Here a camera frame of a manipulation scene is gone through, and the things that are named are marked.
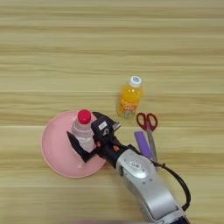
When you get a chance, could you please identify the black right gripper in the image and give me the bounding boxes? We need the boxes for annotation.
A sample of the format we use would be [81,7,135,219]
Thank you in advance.
[66,111,133,169]

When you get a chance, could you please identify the clear water bottle red cap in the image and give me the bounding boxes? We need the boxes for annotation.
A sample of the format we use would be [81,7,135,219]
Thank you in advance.
[71,108,98,154]

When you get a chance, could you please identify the pink round plate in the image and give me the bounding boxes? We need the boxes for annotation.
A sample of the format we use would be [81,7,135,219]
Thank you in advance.
[40,109,108,179]

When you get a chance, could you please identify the orange juice bottle white cap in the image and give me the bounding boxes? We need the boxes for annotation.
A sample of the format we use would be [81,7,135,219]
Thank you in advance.
[115,75,144,120]

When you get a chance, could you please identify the purple rectangular block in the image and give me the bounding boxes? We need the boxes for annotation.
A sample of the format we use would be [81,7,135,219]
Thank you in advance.
[134,130,153,160]

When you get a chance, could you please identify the red handled scissors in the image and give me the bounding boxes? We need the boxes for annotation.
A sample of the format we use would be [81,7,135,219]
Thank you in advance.
[136,112,159,165]

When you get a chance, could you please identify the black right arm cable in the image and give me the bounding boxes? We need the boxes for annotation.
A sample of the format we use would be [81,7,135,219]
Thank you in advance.
[150,159,193,213]

